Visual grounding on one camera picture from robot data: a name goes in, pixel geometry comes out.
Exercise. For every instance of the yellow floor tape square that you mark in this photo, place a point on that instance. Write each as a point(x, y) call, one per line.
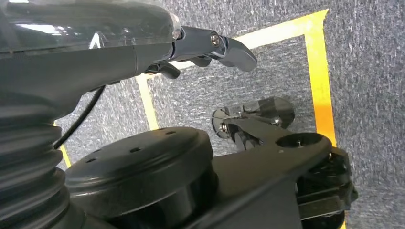
point(65, 155)
point(319, 79)

